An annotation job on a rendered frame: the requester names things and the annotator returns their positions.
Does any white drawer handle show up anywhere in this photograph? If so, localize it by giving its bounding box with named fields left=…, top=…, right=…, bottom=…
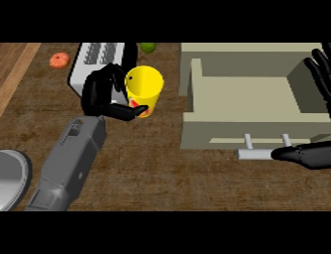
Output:
left=237, top=133, right=294, bottom=161

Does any yellow cup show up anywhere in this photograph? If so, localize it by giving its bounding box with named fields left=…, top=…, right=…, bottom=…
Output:
left=124, top=64, right=166, bottom=119

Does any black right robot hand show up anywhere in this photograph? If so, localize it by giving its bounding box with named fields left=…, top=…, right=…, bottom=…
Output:
left=269, top=42, right=331, bottom=171

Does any orange round fruit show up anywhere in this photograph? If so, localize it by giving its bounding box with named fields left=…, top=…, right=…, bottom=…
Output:
left=49, top=52, right=73, bottom=69

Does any beige open drawer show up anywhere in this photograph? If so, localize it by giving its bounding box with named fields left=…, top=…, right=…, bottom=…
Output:
left=179, top=58, right=331, bottom=151

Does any grey metal pot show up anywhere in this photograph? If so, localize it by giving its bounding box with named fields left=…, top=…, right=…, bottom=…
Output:
left=0, top=145, right=34, bottom=212

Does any green fruit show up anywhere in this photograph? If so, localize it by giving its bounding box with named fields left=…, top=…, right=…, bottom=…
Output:
left=139, top=42, right=158, bottom=55

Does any grey toaster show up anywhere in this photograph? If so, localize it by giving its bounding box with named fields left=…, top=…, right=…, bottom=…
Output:
left=67, top=42, right=139, bottom=104

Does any beige cabinet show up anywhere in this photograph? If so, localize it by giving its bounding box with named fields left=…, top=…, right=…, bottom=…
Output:
left=179, top=42, right=327, bottom=97

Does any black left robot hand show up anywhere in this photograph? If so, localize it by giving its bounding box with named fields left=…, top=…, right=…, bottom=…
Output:
left=82, top=63, right=150, bottom=122

